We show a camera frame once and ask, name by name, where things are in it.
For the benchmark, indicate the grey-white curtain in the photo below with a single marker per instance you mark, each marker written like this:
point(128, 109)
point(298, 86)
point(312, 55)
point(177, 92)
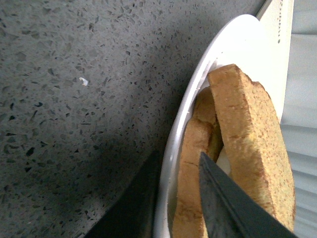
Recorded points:
point(299, 120)

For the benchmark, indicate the bread slice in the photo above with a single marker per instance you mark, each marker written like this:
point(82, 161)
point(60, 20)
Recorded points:
point(202, 134)
point(253, 142)

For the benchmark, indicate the fried egg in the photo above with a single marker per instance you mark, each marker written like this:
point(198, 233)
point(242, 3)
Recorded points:
point(224, 163)

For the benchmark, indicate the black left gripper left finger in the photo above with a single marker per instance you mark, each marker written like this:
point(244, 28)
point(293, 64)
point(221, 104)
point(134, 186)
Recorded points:
point(132, 216)

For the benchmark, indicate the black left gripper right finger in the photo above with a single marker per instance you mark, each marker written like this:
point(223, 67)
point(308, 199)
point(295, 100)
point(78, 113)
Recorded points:
point(228, 211)

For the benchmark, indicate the beige rabbit tray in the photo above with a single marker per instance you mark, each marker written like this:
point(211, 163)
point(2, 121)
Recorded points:
point(276, 17)

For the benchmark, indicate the white round plate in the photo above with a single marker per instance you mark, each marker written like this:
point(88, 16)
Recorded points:
point(242, 41)

